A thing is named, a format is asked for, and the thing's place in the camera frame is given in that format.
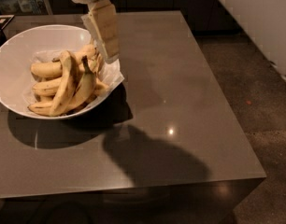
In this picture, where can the dark tray object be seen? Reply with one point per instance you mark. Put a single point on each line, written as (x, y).
(4, 21)

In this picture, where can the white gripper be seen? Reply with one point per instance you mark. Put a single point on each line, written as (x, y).
(103, 23)

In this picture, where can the middle yellow banana dark stem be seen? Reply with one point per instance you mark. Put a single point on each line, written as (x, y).
(85, 87)

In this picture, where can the left lower yellow banana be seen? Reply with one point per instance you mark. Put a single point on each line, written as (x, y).
(47, 87)

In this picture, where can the right side yellow banana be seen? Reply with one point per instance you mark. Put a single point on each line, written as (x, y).
(101, 88)

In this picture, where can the white bowl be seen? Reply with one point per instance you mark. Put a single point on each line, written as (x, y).
(16, 56)

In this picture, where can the bottom yellow banana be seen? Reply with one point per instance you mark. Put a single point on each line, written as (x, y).
(41, 108)

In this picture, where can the curved yellow banana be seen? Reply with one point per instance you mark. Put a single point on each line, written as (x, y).
(67, 85)

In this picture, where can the upper left yellow banana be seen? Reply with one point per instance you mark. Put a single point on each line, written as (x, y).
(54, 69)

